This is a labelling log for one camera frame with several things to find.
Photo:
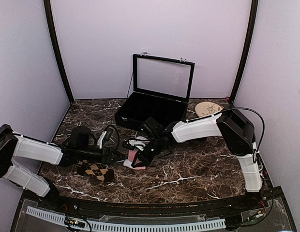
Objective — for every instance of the black display case glass lid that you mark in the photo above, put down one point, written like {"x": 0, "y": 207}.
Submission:
{"x": 161, "y": 90}

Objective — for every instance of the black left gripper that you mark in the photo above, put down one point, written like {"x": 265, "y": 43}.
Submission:
{"x": 107, "y": 157}

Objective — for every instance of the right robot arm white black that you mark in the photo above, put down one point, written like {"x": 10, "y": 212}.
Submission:
{"x": 236, "y": 129}

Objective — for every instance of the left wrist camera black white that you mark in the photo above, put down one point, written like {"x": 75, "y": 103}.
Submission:
{"x": 80, "y": 137}

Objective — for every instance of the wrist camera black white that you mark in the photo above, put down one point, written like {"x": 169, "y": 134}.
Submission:
{"x": 80, "y": 137}
{"x": 151, "y": 131}

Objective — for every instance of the small circuit board with leds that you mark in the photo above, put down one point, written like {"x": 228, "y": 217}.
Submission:
{"x": 74, "y": 223}

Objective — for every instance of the white slotted cable duct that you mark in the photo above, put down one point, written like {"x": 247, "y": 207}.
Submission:
{"x": 126, "y": 224}

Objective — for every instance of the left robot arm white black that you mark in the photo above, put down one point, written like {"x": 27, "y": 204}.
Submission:
{"x": 14, "y": 145}

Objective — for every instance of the brown argyle sock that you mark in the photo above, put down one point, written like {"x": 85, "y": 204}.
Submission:
{"x": 101, "y": 172}

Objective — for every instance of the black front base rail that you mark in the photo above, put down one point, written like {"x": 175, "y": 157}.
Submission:
{"x": 272, "y": 214}

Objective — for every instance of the pink teal patterned sock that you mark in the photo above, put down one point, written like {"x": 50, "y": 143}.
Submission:
{"x": 128, "y": 162}

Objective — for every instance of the black left frame post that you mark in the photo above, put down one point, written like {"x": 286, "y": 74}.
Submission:
{"x": 56, "y": 50}

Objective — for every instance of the black right frame post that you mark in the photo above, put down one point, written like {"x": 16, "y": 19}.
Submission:
{"x": 245, "y": 51}

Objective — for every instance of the black frame post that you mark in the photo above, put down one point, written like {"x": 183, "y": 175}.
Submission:
{"x": 56, "y": 50}
{"x": 245, "y": 51}

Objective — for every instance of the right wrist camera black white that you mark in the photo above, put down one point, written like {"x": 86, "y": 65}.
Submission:
{"x": 151, "y": 131}

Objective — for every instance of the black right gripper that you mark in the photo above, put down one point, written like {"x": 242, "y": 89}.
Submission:
{"x": 144, "y": 162}

